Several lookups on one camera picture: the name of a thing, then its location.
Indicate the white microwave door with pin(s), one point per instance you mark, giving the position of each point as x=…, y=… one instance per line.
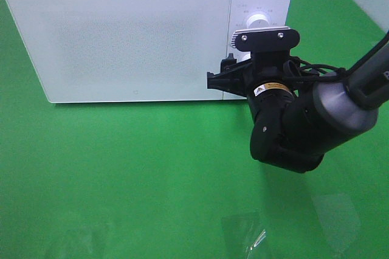
x=123, y=50

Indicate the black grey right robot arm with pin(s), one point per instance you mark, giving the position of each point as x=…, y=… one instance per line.
x=301, y=110

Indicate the white microwave knob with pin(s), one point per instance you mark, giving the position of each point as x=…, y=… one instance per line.
x=257, y=20
x=245, y=57

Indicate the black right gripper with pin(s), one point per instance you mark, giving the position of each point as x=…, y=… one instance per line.
x=261, y=82

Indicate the black wrist camera mount plate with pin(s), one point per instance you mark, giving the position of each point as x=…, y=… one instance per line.
x=265, y=39

